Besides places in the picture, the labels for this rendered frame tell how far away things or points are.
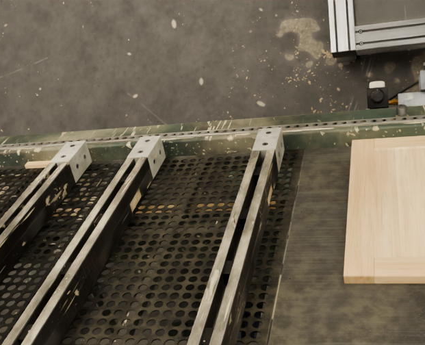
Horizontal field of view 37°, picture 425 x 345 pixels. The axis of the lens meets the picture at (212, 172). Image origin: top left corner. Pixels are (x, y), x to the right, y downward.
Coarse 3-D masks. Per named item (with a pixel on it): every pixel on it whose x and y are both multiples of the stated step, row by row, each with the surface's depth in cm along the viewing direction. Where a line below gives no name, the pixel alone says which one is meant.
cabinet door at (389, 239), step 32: (352, 160) 159; (384, 160) 157; (416, 160) 154; (352, 192) 146; (384, 192) 144; (416, 192) 142; (352, 224) 136; (384, 224) 134; (416, 224) 132; (352, 256) 126; (384, 256) 125; (416, 256) 123
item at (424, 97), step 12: (420, 72) 177; (372, 84) 183; (384, 84) 183; (420, 84) 177; (372, 96) 178; (384, 96) 177; (396, 96) 191; (408, 96) 180; (420, 96) 179; (372, 108) 182; (384, 108) 175
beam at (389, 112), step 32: (128, 128) 195; (160, 128) 190; (192, 128) 186; (224, 128) 182; (352, 128) 168; (384, 128) 165; (416, 128) 163; (0, 160) 198; (32, 160) 195; (96, 160) 190
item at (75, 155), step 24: (72, 144) 186; (48, 168) 174; (72, 168) 178; (24, 192) 164; (48, 192) 165; (24, 216) 154; (48, 216) 164; (0, 240) 145; (24, 240) 153; (0, 264) 144
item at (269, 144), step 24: (264, 144) 163; (264, 168) 153; (240, 192) 145; (264, 192) 145; (240, 216) 137; (264, 216) 143; (240, 240) 128; (216, 264) 123; (240, 264) 121; (216, 288) 117; (240, 288) 118; (216, 312) 116; (240, 312) 117; (192, 336) 107; (216, 336) 106
